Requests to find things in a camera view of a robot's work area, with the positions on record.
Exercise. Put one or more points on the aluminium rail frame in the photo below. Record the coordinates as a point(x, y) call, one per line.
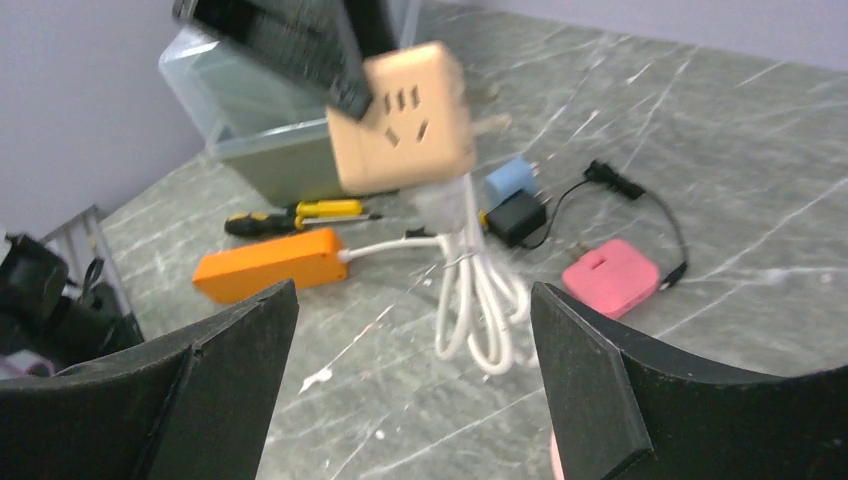
point(78, 242)

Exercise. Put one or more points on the beige cube socket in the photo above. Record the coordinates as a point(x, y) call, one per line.
point(418, 129)

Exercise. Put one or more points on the yellow handled screwdriver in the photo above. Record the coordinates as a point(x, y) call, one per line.
point(326, 208)

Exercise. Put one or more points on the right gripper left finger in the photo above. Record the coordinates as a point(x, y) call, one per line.
point(195, 403)

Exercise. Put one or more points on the orange power strip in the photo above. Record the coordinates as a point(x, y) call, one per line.
point(308, 259)

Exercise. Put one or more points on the pink round socket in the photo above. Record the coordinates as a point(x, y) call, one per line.
point(555, 460)

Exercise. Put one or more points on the yellow black screwdriver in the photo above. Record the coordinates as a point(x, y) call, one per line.
point(257, 225)

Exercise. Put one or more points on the black power adapter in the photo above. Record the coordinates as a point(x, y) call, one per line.
point(524, 221)

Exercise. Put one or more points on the pink plug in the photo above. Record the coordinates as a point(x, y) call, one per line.
point(612, 279)

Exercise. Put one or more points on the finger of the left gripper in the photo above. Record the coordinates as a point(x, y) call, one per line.
point(319, 46)

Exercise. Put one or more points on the clear plastic storage box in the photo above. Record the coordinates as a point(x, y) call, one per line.
point(283, 165)

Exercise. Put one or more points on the blue plug adapter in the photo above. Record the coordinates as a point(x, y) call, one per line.
point(512, 177)

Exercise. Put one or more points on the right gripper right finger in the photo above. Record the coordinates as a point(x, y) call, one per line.
point(625, 405)

